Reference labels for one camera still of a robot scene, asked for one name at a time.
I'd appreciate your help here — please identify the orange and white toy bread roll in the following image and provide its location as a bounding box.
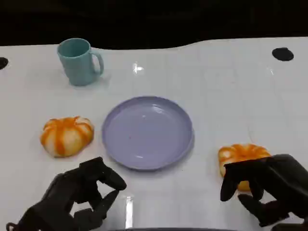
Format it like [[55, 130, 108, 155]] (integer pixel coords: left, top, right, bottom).
[[218, 143, 272, 193], [39, 116, 95, 159]]

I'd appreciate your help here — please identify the lilac plate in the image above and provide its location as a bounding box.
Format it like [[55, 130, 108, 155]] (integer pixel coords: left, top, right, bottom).
[[102, 96, 195, 172]]

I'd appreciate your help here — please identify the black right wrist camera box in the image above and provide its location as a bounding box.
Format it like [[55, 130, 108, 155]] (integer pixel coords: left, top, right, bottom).
[[273, 223, 308, 231]]

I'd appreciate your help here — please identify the pale green mug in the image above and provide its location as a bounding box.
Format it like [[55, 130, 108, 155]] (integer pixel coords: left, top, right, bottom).
[[57, 38, 104, 87]]

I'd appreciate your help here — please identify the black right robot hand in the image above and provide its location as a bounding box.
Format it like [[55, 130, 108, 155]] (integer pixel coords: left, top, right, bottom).
[[220, 154, 308, 228]]

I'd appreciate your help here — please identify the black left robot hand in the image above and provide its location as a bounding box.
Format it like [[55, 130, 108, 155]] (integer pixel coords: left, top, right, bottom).
[[18, 156, 128, 231]]

